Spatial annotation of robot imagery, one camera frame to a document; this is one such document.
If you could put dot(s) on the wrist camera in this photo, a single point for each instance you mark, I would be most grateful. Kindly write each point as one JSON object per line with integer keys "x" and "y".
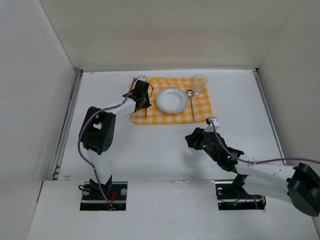
{"x": 141, "y": 78}
{"x": 212, "y": 124}

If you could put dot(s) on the silver spoon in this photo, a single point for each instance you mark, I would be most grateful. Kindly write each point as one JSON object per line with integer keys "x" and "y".
{"x": 190, "y": 95}

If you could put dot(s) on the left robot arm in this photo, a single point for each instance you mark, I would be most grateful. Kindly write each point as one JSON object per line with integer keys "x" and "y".
{"x": 97, "y": 131}

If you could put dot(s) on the yellow white checkered cloth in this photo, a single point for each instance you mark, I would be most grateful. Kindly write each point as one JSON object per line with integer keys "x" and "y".
{"x": 201, "y": 104}

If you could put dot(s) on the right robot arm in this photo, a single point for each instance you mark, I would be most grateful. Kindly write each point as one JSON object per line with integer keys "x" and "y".
{"x": 296, "y": 185}

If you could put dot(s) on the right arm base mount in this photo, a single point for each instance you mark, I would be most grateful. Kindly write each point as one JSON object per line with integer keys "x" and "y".
{"x": 231, "y": 196}

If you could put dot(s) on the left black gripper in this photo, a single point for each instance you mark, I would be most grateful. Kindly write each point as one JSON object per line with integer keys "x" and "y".
{"x": 141, "y": 99}

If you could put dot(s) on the clear drinking glass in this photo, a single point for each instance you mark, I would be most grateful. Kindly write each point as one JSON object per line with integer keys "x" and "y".
{"x": 199, "y": 82}

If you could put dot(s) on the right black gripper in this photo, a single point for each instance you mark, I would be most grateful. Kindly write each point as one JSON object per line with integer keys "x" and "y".
{"x": 196, "y": 139}

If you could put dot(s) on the white ceramic plate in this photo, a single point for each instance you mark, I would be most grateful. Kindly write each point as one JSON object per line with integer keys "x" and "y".
{"x": 171, "y": 100}

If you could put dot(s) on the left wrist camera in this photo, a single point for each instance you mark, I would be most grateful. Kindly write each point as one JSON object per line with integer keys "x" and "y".
{"x": 141, "y": 78}

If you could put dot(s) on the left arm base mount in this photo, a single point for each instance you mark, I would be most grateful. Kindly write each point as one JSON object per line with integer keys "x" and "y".
{"x": 111, "y": 196}

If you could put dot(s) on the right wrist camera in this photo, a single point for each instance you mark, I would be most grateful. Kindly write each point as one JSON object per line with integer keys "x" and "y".
{"x": 212, "y": 124}

